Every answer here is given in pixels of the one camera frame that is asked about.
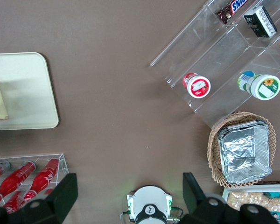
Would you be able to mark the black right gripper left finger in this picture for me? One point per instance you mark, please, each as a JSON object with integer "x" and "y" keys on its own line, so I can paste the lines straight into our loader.
{"x": 60, "y": 200}

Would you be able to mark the small black white carton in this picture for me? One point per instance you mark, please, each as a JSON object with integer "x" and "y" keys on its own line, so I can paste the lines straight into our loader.
{"x": 261, "y": 22}

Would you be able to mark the teal snack packet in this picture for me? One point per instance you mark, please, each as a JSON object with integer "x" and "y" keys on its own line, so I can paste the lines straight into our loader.
{"x": 278, "y": 215}
{"x": 273, "y": 194}

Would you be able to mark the snickers chocolate bar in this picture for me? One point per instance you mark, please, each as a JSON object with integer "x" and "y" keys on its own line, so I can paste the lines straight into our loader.
{"x": 233, "y": 8}

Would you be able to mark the white rectangular snack bin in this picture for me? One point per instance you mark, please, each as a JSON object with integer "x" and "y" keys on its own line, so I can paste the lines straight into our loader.
{"x": 226, "y": 193}

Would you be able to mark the beige plastic serving tray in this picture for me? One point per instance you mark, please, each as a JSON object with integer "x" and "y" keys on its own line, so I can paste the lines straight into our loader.
{"x": 25, "y": 93}

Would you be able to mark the rice cracker bag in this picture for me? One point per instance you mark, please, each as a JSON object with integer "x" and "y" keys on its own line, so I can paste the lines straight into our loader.
{"x": 277, "y": 204}
{"x": 245, "y": 200}

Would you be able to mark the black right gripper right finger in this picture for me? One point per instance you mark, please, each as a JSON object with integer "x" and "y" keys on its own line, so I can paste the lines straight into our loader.
{"x": 196, "y": 205}

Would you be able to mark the red lid yogurt bottle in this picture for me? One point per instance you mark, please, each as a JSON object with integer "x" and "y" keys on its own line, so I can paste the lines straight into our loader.
{"x": 198, "y": 86}

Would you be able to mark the clear acrylic stepped display stand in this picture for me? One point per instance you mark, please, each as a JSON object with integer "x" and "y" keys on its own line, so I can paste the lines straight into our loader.
{"x": 224, "y": 60}

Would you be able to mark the clear acrylic bottle rack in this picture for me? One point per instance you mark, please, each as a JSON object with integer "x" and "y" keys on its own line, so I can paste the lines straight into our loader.
{"x": 63, "y": 163}

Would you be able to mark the aluminium foil container stack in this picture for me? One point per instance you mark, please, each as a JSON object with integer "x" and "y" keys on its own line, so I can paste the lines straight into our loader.
{"x": 242, "y": 151}

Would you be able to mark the light wicker basket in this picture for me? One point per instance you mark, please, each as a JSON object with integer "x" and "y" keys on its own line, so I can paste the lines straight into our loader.
{"x": 213, "y": 151}

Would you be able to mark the green lid yogurt bottle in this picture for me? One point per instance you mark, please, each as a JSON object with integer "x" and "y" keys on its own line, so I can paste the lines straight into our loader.
{"x": 262, "y": 86}

